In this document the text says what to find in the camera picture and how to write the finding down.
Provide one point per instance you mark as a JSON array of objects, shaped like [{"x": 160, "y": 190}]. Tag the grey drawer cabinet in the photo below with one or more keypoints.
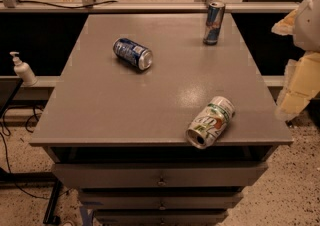
[{"x": 117, "y": 134}]

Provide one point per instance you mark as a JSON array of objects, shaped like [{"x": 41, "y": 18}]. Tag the black stand leg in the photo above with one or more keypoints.
[{"x": 36, "y": 177}]

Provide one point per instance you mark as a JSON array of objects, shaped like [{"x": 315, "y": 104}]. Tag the tall blue energy drink can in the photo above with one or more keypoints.
[{"x": 214, "y": 21}]

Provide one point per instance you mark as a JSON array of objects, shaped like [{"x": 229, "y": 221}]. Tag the blue pepsi can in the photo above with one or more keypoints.
[{"x": 137, "y": 55}]

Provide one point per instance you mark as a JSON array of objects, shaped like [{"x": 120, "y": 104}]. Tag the white pump dispenser bottle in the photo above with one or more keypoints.
[{"x": 23, "y": 70}]

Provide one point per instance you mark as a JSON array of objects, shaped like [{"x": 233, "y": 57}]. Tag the white green 7up can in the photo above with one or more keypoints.
[{"x": 208, "y": 125}]

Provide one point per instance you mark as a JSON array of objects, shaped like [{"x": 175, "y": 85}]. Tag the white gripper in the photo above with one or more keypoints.
[{"x": 309, "y": 23}]

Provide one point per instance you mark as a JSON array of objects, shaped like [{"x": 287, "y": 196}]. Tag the grey metal rail frame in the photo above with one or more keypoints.
[{"x": 95, "y": 7}]

